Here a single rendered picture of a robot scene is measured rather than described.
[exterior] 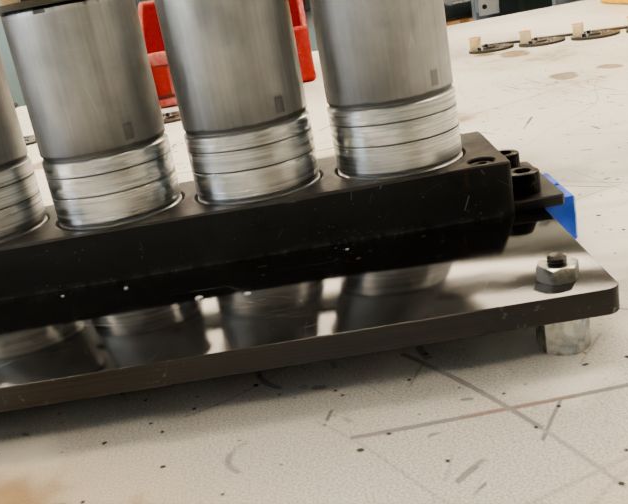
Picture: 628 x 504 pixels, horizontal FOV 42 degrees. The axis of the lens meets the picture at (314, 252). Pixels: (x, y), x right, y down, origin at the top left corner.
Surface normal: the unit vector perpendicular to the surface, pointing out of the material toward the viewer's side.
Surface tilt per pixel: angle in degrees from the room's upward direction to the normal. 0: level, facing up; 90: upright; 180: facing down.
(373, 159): 90
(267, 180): 90
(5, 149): 90
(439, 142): 90
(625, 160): 0
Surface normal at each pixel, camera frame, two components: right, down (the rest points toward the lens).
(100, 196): 0.04, 0.31
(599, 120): -0.18, -0.93
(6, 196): 0.78, 0.07
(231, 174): -0.29, 0.36
